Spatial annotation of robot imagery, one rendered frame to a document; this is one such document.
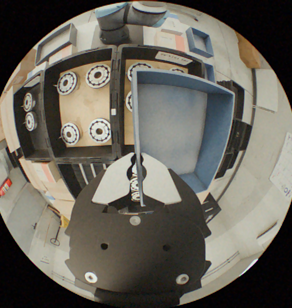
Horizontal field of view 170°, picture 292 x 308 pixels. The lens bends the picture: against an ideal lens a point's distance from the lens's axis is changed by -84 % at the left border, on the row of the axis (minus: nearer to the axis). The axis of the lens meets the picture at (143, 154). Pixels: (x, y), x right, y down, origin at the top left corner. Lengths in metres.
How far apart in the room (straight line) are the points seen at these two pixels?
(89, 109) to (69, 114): 0.11
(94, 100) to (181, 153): 0.36
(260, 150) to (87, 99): 3.16
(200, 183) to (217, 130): 0.12
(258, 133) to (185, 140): 2.91
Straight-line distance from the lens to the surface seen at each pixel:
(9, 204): 3.28
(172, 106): 0.18
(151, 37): 0.70
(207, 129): 0.22
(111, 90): 0.31
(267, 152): 3.00
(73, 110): 0.47
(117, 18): 0.49
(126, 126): 0.41
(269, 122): 3.00
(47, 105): 0.47
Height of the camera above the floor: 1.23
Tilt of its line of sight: 60 degrees down
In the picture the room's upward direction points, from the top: 165 degrees clockwise
